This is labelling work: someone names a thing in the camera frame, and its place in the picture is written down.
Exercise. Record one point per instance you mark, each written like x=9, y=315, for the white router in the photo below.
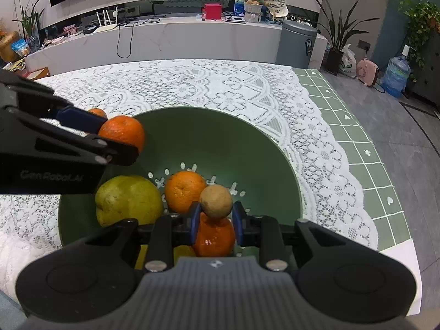
x=107, y=24

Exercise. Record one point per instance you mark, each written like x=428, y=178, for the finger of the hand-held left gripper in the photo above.
x=82, y=118
x=68, y=141

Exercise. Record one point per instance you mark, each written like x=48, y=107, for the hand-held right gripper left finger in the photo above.
x=195, y=223

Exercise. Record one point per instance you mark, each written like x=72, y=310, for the wall socket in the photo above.
x=363, y=45

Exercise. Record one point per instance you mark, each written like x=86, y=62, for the smaller yellow-green pomelo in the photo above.
x=184, y=252

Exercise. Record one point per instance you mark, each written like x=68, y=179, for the white lace tablecloth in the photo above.
x=223, y=86

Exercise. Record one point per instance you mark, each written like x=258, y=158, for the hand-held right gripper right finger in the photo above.
x=238, y=225

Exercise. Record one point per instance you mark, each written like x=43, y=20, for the digital scale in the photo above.
x=235, y=19

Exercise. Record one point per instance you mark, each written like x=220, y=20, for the blue snack bag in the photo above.
x=20, y=48

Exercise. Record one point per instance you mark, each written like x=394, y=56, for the white hand fan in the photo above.
x=278, y=12

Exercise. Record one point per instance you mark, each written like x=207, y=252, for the pink heater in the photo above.
x=367, y=72

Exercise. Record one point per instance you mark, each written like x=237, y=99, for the green colander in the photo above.
x=206, y=137

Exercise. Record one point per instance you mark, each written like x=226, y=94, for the green checkered tablecloth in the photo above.
x=343, y=134

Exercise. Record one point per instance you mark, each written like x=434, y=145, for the small potted plant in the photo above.
x=31, y=20

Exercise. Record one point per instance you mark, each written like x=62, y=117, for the blue water jug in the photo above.
x=395, y=75

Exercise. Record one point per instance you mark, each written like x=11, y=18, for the orange cardboard box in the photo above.
x=36, y=73

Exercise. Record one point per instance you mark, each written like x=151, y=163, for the grey trash can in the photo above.
x=295, y=46

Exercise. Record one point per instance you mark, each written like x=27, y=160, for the white plastic bag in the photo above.
x=349, y=62

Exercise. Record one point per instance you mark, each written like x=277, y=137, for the brown round fruit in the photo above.
x=216, y=199

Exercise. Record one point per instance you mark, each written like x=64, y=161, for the orange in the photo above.
x=123, y=132
x=213, y=237
x=97, y=112
x=182, y=189

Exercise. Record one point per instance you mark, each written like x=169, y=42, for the white marble tv console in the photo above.
x=192, y=41

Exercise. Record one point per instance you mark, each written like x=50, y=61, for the dark cabinet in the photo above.
x=428, y=75

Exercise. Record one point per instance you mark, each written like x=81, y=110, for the long-leaf potted plant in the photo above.
x=338, y=34

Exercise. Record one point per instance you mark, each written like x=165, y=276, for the green vine plant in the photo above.
x=421, y=24

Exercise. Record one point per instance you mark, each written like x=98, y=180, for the white basket with bow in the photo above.
x=253, y=13

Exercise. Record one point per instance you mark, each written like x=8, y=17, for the red box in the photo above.
x=213, y=12

